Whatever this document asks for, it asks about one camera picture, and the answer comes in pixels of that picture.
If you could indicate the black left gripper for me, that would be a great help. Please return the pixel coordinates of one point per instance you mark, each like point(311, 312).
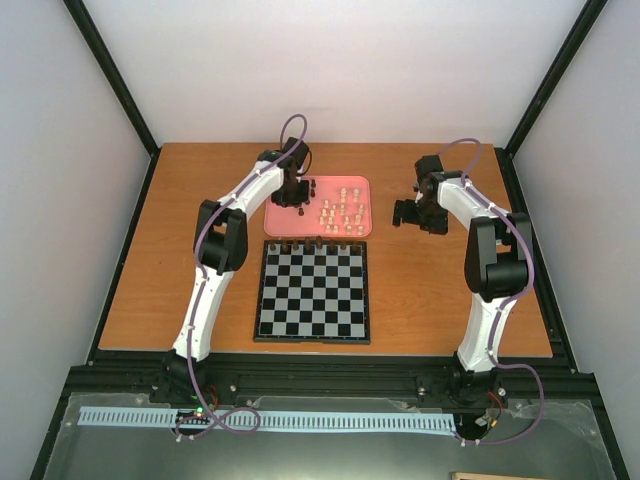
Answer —
point(304, 196)

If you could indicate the pink plastic tray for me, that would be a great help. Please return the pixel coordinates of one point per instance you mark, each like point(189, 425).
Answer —
point(337, 196)

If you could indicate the black aluminium frame base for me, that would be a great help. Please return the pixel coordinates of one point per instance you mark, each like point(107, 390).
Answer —
point(239, 376)

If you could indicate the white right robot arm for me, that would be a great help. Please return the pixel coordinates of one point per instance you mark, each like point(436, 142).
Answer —
point(498, 264)

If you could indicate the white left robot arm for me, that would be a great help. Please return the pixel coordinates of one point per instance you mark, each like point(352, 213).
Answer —
point(221, 243)

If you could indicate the black white chess board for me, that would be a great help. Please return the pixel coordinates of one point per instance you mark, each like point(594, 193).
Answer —
point(313, 296)

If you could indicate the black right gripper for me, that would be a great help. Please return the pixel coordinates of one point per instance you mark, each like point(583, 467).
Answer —
point(437, 227)

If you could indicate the light blue cable duct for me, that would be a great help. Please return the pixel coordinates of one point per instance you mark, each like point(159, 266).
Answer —
point(270, 421)

